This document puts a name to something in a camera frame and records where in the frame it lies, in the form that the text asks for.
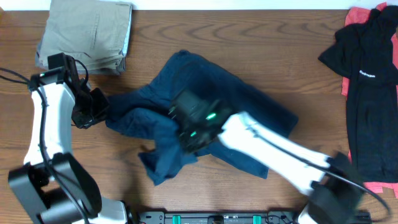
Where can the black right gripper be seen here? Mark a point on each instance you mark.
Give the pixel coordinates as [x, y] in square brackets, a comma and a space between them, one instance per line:
[187, 142]

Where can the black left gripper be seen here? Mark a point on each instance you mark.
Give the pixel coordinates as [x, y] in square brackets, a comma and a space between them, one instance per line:
[103, 109]

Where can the navy blue shorts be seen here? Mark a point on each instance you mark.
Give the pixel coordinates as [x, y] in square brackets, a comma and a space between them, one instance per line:
[144, 114]

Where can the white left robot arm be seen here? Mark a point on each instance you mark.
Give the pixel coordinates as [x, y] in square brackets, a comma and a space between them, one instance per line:
[52, 186]

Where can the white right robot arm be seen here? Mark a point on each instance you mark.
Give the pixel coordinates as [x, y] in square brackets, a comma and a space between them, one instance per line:
[331, 184]

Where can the folded grey garment underneath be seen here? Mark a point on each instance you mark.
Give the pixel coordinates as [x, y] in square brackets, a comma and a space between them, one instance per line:
[102, 71]

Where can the folded khaki shorts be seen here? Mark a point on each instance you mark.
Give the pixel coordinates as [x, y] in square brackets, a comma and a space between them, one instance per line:
[93, 32]

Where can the black t-shirt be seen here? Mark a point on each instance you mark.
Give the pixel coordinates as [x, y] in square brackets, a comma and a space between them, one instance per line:
[363, 53]

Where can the red garment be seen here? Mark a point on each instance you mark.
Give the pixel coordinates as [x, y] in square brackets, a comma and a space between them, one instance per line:
[361, 15]

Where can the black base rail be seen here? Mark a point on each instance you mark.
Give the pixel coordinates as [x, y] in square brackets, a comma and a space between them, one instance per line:
[272, 217]

